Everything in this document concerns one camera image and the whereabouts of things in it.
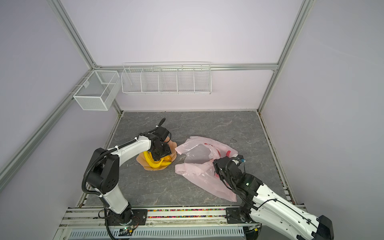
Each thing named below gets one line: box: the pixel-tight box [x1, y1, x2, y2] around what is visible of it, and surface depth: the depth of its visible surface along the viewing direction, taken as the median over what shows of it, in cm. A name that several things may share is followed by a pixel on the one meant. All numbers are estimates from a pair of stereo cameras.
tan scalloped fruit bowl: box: [136, 152, 172, 171], surface depth 88 cm
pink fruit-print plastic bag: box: [175, 136, 239, 202], surface depth 78 cm
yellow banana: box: [143, 150, 172, 168], surface depth 87 cm
